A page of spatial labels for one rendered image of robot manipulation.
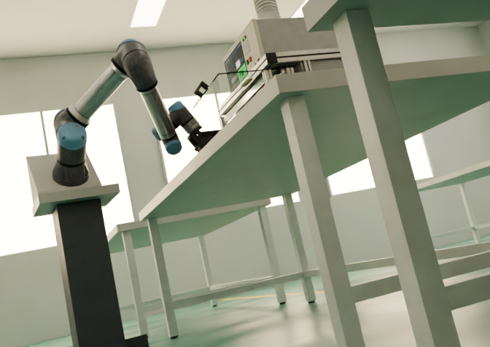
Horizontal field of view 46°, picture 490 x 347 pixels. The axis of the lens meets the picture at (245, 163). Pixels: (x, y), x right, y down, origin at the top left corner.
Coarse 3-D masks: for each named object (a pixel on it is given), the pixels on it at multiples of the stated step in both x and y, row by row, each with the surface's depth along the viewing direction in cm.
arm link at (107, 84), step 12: (120, 48) 239; (132, 48) 234; (144, 48) 239; (120, 60) 236; (108, 72) 240; (120, 72) 237; (96, 84) 241; (108, 84) 240; (120, 84) 243; (84, 96) 243; (96, 96) 242; (108, 96) 244; (72, 108) 244; (84, 108) 243; (96, 108) 245; (60, 120) 244; (72, 120) 243; (84, 120) 245
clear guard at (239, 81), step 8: (232, 72) 232; (240, 72) 233; (248, 72) 235; (256, 72) 237; (272, 72) 242; (216, 80) 236; (224, 80) 238; (232, 80) 241; (240, 80) 243; (248, 80) 245; (256, 80) 248; (208, 88) 227; (216, 88) 246; (224, 88) 249; (232, 88) 251; (240, 88) 254; (248, 88) 256
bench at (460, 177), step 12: (468, 168) 528; (480, 168) 514; (432, 180) 576; (444, 180) 560; (456, 180) 594; (468, 180) 635; (468, 204) 651; (468, 216) 652; (468, 228) 644; (480, 228) 638; (480, 240) 645
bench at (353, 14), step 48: (336, 0) 97; (384, 0) 101; (432, 0) 106; (480, 0) 111; (384, 96) 100; (384, 144) 98; (384, 192) 98; (432, 288) 94; (480, 288) 98; (432, 336) 92
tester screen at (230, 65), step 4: (240, 44) 264; (236, 48) 269; (240, 48) 265; (236, 52) 270; (240, 52) 265; (232, 56) 275; (236, 56) 270; (240, 56) 266; (228, 60) 280; (232, 60) 276; (236, 60) 271; (228, 64) 281; (232, 64) 277; (228, 68) 282; (232, 68) 277; (236, 68) 272; (240, 68) 268
